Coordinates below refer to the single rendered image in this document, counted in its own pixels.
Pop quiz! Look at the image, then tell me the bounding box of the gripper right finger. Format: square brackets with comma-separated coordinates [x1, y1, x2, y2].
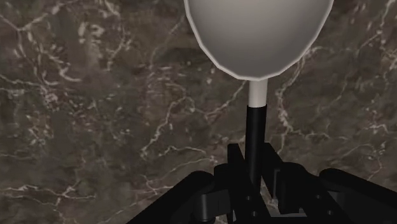
[261, 142, 397, 224]

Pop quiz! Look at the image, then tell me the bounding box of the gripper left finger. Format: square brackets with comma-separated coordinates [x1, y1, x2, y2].
[126, 143, 262, 224]

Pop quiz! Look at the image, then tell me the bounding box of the white ladle with black handle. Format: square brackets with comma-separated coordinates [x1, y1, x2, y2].
[183, 0, 335, 193]

